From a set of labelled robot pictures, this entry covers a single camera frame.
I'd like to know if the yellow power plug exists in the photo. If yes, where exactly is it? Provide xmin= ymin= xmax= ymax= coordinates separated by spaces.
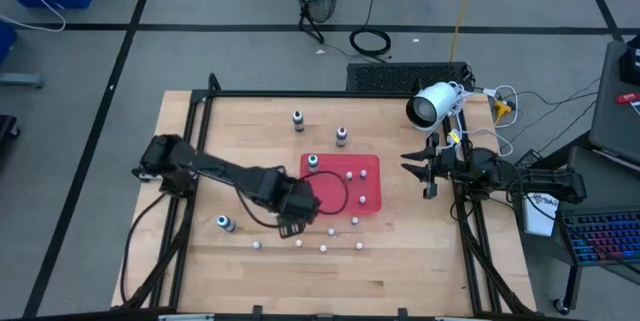
xmin=493 ymin=99 xmax=515 ymax=118

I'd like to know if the backlit black keyboard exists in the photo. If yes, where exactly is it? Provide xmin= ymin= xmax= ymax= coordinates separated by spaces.
xmin=558 ymin=207 xmax=640 ymax=268

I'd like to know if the large blue food coloring bottle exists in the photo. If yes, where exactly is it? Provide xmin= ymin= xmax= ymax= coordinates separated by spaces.
xmin=215 ymin=214 xmax=237 ymax=234

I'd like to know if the black caster base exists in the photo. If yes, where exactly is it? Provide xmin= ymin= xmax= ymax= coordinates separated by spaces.
xmin=0 ymin=114 xmax=22 ymax=146

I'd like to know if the dark grey desk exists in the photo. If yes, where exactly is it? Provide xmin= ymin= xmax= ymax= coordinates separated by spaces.
xmin=588 ymin=39 xmax=640 ymax=168

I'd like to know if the black arm base cable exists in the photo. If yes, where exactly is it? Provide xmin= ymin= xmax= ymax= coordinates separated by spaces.
xmin=118 ymin=191 xmax=169 ymax=307

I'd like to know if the black metal table frame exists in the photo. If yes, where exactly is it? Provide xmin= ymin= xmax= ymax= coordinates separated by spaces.
xmin=110 ymin=73 xmax=539 ymax=321

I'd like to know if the coiled black cable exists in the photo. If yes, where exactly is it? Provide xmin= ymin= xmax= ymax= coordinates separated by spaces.
xmin=348 ymin=0 xmax=393 ymax=58

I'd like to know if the grey rolling cart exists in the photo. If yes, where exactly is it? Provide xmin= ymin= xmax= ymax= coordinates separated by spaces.
xmin=514 ymin=144 xmax=640 ymax=317

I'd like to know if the red plastic tray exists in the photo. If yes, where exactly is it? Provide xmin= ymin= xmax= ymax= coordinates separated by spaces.
xmin=299 ymin=152 xmax=383 ymax=216

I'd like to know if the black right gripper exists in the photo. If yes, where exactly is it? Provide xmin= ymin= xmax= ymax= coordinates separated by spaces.
xmin=400 ymin=132 xmax=457 ymax=201

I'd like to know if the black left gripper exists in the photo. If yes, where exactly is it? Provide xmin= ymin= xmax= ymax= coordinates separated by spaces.
xmin=272 ymin=175 xmax=322 ymax=240

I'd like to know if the white desk lamp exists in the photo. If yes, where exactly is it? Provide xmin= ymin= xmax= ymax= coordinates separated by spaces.
xmin=405 ymin=81 xmax=464 ymax=133

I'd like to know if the white lamp cable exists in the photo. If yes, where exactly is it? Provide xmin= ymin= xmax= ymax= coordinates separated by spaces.
xmin=439 ymin=80 xmax=520 ymax=158

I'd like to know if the grey cart base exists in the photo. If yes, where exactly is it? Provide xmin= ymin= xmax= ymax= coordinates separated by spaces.
xmin=0 ymin=72 xmax=45 ymax=90

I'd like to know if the black perforated computer case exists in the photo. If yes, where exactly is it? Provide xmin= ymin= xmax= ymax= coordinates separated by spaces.
xmin=345 ymin=61 xmax=476 ymax=94

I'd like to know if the thick yellow cable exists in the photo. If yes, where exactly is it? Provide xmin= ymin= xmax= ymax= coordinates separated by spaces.
xmin=448 ymin=0 xmax=487 ymax=64

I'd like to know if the black box device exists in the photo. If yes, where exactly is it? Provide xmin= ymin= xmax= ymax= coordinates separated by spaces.
xmin=618 ymin=33 xmax=640 ymax=86

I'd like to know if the white box with writing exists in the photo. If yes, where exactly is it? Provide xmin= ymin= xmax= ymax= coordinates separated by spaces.
xmin=521 ymin=190 xmax=561 ymax=238

